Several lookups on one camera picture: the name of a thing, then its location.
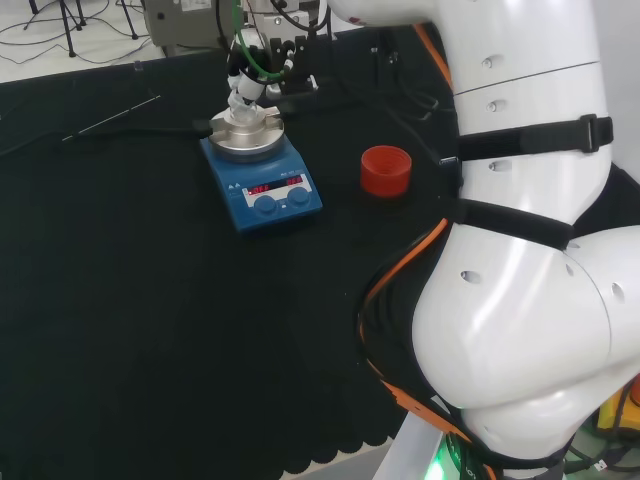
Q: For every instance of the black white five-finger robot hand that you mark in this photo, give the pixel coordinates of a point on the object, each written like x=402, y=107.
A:
x=292, y=65

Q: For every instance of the clear glass round-bottom flask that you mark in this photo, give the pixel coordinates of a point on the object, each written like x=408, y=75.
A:
x=242, y=114

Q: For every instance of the blue heater with steel plate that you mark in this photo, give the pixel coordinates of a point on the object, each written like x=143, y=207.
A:
x=265, y=195

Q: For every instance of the grey metal box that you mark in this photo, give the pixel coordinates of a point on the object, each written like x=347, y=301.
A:
x=195, y=22

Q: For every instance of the clear cloth clip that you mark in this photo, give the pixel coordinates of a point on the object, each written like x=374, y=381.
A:
x=138, y=66

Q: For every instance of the black tripod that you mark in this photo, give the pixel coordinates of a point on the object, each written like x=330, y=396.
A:
x=75, y=22

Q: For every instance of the black bench cloth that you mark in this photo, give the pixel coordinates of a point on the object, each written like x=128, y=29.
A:
x=160, y=310

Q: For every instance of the yellow stop button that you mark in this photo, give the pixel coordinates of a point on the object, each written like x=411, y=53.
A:
x=620, y=407

